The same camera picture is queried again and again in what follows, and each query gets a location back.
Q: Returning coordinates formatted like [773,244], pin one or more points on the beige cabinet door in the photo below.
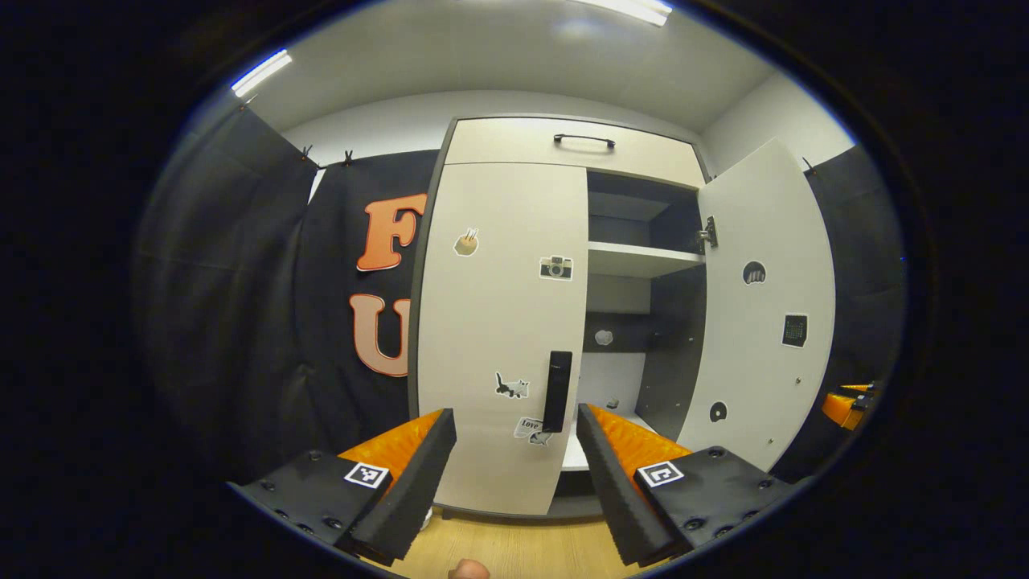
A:
[764,362]
[498,322]

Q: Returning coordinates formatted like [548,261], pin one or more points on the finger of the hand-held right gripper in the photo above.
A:
[840,408]

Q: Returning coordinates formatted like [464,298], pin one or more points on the wide ceiling light panel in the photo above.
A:
[635,10]

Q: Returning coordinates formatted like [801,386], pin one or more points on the beige double-door shoe cabinet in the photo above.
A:
[675,354]

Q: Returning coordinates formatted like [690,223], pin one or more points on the narrow ceiling light strip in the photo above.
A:
[261,73]

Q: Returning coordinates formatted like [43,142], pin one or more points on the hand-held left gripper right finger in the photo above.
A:
[607,482]

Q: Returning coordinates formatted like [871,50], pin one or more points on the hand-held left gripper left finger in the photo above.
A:
[422,482]

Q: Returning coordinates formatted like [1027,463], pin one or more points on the metal door hinge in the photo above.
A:
[708,233]

